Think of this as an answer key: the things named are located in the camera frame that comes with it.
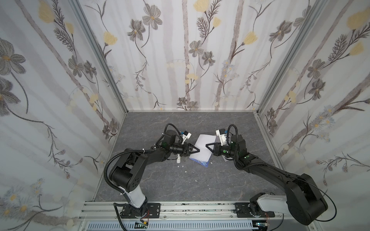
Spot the white slotted cable duct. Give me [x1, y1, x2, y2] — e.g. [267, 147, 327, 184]
[86, 220, 258, 231]

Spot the grey paper envelope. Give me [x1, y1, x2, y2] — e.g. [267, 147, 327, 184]
[222, 156, 233, 162]

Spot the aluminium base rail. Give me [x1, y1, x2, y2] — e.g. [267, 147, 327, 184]
[76, 201, 321, 223]

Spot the black corrugated cable conduit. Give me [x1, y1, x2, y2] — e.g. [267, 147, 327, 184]
[103, 148, 157, 231]

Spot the blue bordered letter paper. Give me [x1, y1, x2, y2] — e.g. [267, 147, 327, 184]
[189, 134, 216, 167]

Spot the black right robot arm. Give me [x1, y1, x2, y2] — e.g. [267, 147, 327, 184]
[205, 135, 328, 225]

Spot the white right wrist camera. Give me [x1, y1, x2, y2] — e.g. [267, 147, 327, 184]
[216, 129, 227, 146]

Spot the white glue stick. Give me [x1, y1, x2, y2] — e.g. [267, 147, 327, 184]
[176, 154, 181, 164]

